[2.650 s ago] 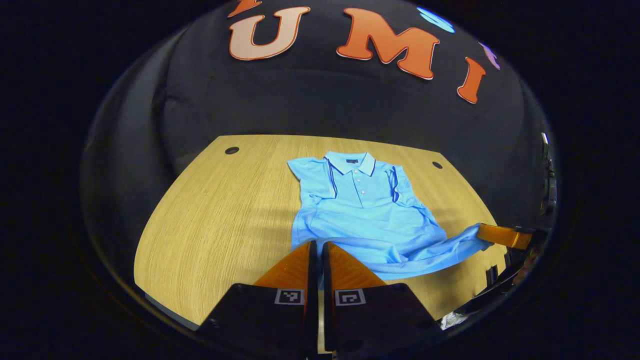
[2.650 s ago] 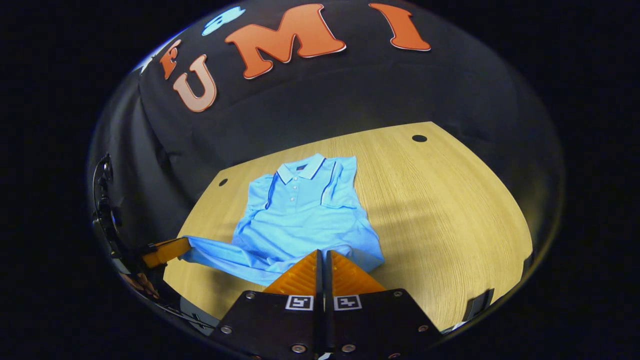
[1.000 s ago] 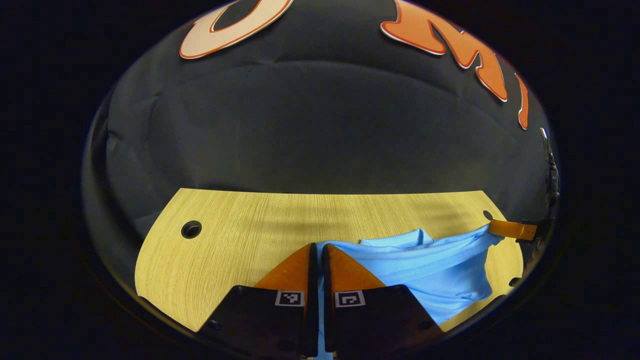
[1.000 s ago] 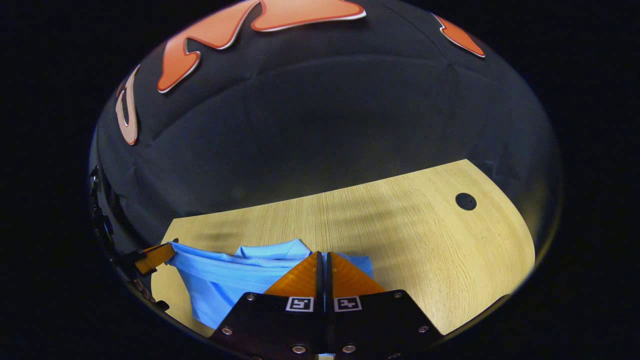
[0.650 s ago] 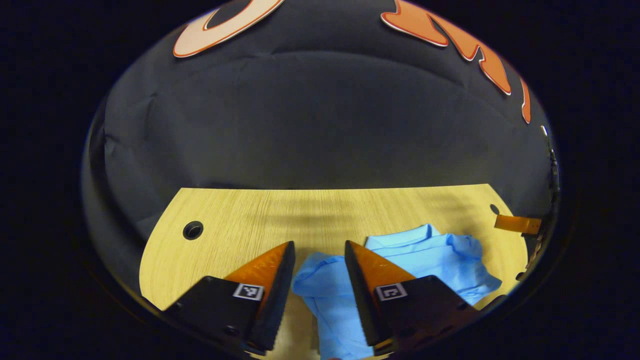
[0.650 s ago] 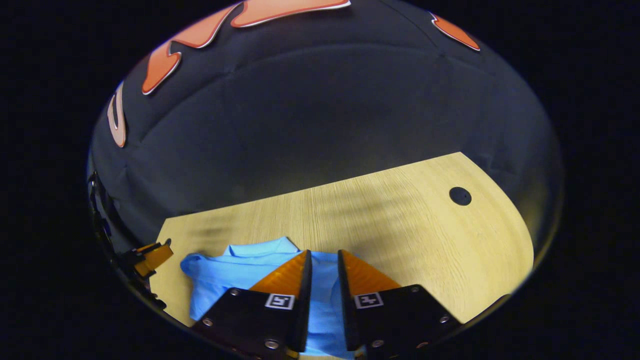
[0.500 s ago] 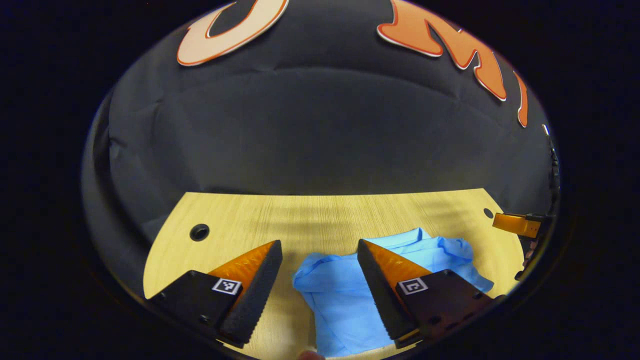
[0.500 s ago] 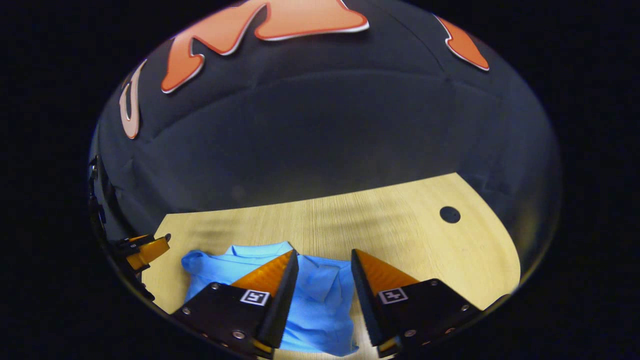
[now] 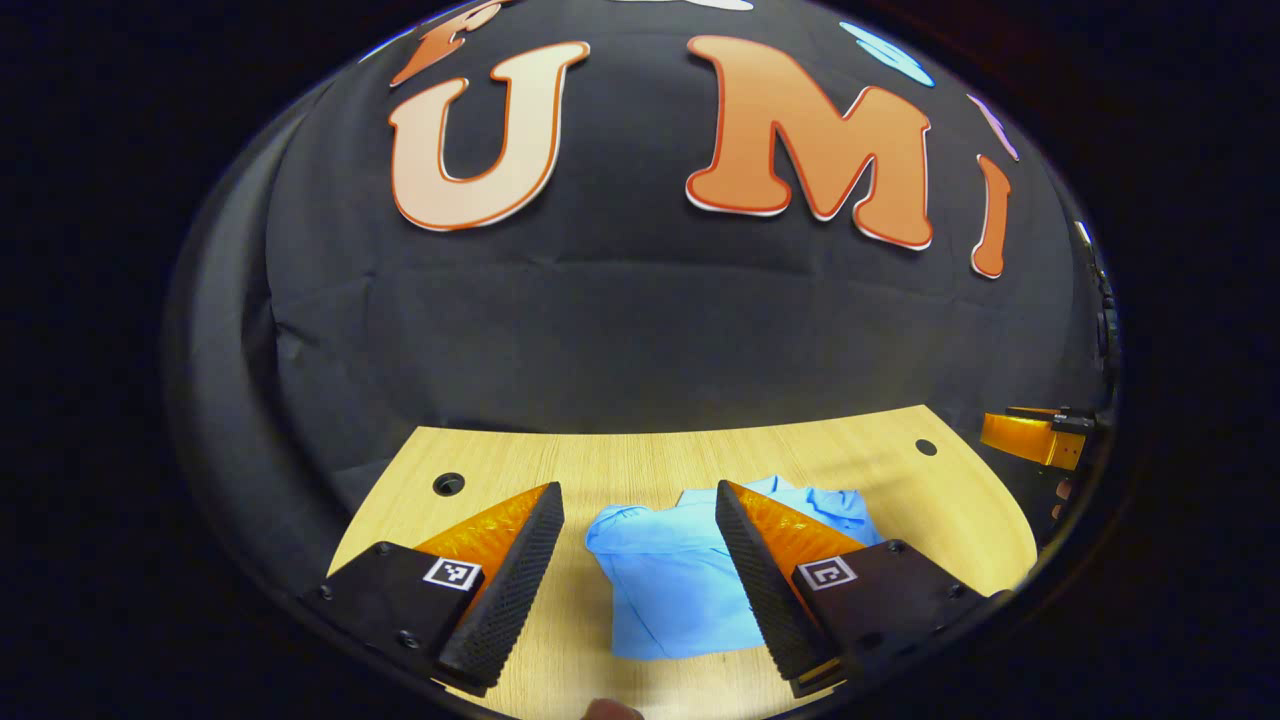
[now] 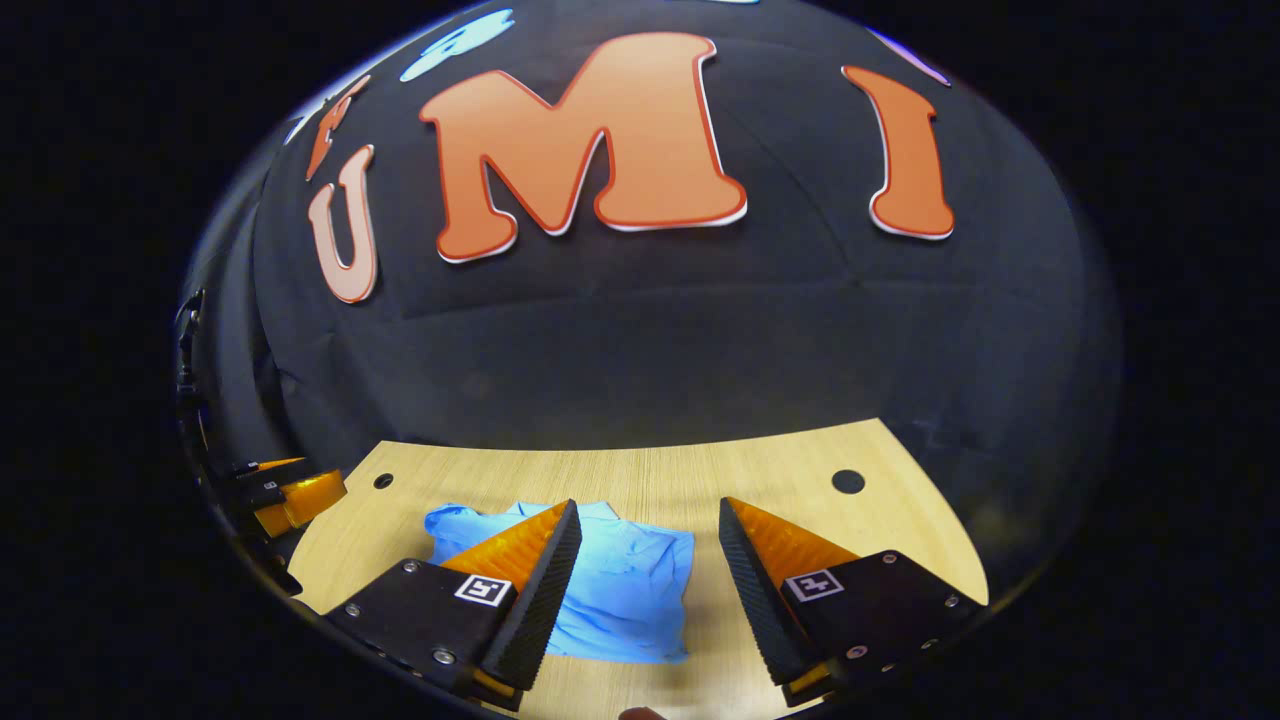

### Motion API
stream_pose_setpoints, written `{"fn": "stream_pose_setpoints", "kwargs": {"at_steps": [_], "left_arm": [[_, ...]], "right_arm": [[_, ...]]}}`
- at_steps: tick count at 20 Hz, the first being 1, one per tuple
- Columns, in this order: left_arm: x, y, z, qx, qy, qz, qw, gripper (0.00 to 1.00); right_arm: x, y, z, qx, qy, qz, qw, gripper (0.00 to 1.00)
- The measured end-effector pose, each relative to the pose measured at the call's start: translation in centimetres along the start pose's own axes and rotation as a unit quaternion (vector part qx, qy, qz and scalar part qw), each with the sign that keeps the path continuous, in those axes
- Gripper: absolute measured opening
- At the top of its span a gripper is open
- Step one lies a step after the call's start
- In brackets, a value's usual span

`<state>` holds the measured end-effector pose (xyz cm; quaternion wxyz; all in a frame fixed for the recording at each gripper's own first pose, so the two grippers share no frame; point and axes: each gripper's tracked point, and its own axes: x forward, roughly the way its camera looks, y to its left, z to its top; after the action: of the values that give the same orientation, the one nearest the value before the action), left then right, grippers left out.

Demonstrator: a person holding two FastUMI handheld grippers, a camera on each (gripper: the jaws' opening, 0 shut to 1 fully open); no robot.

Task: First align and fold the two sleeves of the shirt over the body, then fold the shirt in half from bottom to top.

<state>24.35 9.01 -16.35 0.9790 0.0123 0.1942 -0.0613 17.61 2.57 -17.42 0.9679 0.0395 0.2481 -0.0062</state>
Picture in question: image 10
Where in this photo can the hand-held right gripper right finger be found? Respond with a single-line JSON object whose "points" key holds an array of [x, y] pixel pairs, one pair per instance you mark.
{"points": [[760, 610]]}

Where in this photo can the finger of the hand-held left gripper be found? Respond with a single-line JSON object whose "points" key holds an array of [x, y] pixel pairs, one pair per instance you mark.
{"points": [[305, 498], [270, 465]]}

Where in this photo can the light blue polo T-shirt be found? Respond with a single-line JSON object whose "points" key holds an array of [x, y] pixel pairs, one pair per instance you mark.
{"points": [[630, 590]]}

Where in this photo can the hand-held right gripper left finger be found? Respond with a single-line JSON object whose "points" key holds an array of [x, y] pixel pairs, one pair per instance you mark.
{"points": [[540, 610]]}

